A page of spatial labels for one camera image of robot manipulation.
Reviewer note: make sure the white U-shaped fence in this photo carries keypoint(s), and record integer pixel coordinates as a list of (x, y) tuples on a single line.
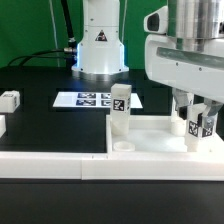
[(112, 166)]

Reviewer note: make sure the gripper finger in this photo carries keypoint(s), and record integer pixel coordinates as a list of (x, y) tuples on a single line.
[(209, 115), (182, 100)]

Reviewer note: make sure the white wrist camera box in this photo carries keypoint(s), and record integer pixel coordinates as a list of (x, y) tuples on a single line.
[(157, 22)]

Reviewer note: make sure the white square tabletop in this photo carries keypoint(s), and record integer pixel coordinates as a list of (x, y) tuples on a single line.
[(153, 134)]

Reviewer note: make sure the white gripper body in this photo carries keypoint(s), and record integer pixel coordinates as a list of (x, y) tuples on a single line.
[(199, 73)]

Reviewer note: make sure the white sheet with tags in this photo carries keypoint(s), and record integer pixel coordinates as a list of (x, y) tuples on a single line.
[(82, 99)]

